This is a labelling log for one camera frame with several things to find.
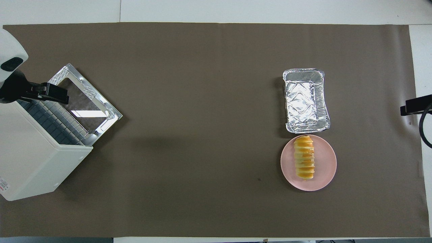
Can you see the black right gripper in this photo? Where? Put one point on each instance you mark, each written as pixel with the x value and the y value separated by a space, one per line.
pixel 427 100

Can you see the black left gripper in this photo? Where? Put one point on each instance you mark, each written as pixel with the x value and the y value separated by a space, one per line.
pixel 13 87

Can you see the aluminium foil tray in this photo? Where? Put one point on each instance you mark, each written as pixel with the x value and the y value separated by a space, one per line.
pixel 300 98

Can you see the yellow twisted bread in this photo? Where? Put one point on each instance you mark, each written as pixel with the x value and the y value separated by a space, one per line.
pixel 303 158

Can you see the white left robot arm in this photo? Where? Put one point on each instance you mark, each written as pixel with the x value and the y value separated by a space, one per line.
pixel 10 44

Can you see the glass oven door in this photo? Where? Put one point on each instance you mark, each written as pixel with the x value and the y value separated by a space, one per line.
pixel 84 104

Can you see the white toaster oven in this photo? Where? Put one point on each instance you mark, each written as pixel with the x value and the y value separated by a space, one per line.
pixel 30 162

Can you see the pink plate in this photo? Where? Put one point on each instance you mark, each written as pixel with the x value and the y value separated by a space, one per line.
pixel 325 165

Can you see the brown table mat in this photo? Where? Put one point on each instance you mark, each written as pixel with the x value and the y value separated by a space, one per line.
pixel 202 135

